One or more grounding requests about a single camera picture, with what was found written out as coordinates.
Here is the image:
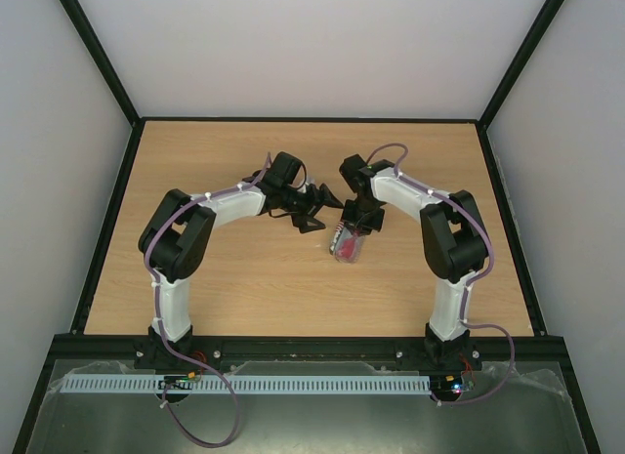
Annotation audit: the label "black aluminium frame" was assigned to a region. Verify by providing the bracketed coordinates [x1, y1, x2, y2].
[0, 0, 625, 454]

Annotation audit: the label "electronics board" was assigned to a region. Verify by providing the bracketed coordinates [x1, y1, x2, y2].
[156, 371, 203, 391]
[430, 371, 478, 397]

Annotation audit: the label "right electronics board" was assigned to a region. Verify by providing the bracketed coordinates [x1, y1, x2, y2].
[430, 371, 478, 397]

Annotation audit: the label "purple cable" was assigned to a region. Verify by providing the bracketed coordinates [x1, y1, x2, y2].
[144, 151, 241, 445]
[365, 143, 518, 407]

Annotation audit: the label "black front mounting rail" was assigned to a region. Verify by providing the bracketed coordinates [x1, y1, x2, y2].
[48, 334, 570, 372]

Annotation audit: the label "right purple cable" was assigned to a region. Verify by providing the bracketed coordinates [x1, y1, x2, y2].
[365, 143, 518, 407]

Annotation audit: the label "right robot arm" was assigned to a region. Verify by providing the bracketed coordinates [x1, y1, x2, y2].
[331, 154, 492, 368]

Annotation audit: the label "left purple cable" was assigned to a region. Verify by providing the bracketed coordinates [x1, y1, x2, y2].
[144, 151, 241, 445]

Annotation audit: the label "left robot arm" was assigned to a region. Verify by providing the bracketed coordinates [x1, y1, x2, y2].
[136, 151, 343, 369]

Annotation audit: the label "left electronics board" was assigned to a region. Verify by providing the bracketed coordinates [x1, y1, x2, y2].
[156, 371, 203, 391]

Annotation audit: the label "american flag glasses case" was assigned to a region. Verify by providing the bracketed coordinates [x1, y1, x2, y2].
[329, 221, 366, 264]

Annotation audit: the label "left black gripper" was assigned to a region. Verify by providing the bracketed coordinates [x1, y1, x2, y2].
[281, 184, 345, 233]

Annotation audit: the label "red sunglasses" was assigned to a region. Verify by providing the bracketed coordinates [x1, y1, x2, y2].
[334, 229, 365, 264]

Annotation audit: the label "light blue slotted cable duct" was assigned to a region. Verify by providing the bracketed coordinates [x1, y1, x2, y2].
[60, 374, 431, 395]

